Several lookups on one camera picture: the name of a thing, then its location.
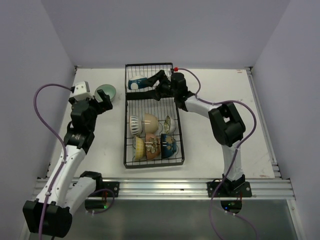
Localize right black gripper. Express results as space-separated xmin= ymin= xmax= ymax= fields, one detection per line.
xmin=140 ymin=69 xmax=178 ymax=101

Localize teal white dotted bowl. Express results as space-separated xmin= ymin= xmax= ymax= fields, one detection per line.
xmin=128 ymin=75 xmax=148 ymax=91

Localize mint green floral bowl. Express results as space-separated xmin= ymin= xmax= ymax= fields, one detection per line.
xmin=94 ymin=84 xmax=116 ymax=102

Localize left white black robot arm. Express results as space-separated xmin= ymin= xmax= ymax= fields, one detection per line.
xmin=22 ymin=90 xmax=113 ymax=238

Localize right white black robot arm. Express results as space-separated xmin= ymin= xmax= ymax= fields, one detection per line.
xmin=127 ymin=68 xmax=246 ymax=197

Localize beige plain bowl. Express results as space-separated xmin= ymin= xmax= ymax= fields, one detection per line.
xmin=143 ymin=113 xmax=159 ymax=134

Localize white bowl blue stripes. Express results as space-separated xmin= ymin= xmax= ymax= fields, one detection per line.
xmin=129 ymin=115 xmax=143 ymax=137

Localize white scalloped patterned bowl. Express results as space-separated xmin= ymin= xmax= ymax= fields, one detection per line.
xmin=163 ymin=115 xmax=177 ymax=135

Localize pink floral bowl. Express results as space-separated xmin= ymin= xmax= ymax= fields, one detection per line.
xmin=145 ymin=133 xmax=161 ymax=161

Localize yellow green patterned bowl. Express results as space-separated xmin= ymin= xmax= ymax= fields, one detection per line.
xmin=133 ymin=136 xmax=146 ymax=161

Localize dark blue floral bowl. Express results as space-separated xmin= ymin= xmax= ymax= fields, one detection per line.
xmin=160 ymin=133 xmax=177 ymax=159

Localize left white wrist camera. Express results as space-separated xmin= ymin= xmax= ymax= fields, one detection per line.
xmin=71 ymin=81 xmax=94 ymax=101

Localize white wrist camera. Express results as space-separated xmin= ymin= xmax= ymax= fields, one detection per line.
xmin=168 ymin=67 xmax=179 ymax=76
xmin=71 ymin=81 xmax=94 ymax=101

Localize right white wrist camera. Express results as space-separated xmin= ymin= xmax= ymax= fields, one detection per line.
xmin=168 ymin=67 xmax=179 ymax=76

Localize black wire dish rack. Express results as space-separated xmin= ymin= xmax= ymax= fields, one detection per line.
xmin=123 ymin=62 xmax=185 ymax=169

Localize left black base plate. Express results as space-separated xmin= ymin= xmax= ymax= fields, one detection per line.
xmin=99 ymin=181 xmax=120 ymax=198

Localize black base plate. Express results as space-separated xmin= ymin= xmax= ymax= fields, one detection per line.
xmin=206 ymin=179 xmax=253 ymax=198
xmin=99 ymin=181 xmax=120 ymax=198

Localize aluminium mounting rail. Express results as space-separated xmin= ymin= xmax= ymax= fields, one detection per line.
xmin=103 ymin=178 xmax=295 ymax=200

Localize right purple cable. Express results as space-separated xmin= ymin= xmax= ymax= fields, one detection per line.
xmin=179 ymin=67 xmax=258 ymax=240

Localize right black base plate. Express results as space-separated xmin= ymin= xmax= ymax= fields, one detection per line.
xmin=206 ymin=179 xmax=253 ymax=198

